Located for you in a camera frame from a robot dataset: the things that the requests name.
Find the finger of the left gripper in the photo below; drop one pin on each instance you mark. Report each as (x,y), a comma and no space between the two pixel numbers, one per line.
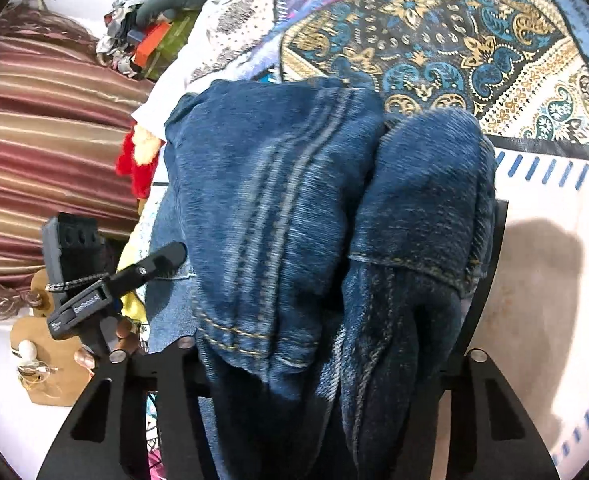
(161,264)

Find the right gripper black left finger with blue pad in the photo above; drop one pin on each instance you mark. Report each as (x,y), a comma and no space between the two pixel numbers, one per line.
(104,435)

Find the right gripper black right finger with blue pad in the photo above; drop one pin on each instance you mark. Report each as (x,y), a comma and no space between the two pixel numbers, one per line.
(491,434)

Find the blue denim jacket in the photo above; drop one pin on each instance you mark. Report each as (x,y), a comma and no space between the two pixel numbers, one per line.
(332,248)

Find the pile of clutter clothes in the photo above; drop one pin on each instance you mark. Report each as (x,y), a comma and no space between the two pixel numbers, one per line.
(116,49)

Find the person's left hand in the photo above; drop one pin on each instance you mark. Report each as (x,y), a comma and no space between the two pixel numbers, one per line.
(126,339)

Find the red plush toy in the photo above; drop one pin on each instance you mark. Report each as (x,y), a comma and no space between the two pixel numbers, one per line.
(139,159)

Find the striped red gold curtain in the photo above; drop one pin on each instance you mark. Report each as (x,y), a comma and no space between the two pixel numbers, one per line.
(63,119)

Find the white shirt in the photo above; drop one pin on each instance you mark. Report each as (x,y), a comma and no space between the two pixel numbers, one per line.
(171,86)

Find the orange box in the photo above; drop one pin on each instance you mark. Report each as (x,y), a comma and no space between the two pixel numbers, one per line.
(151,41)

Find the green storage box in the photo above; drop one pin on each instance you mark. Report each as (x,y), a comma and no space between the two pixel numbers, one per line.
(174,39)

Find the grey plush pillow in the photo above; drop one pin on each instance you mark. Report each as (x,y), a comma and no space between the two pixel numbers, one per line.
(152,8)

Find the blue patchwork bedspread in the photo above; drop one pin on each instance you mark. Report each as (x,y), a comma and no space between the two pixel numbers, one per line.
(522,68)

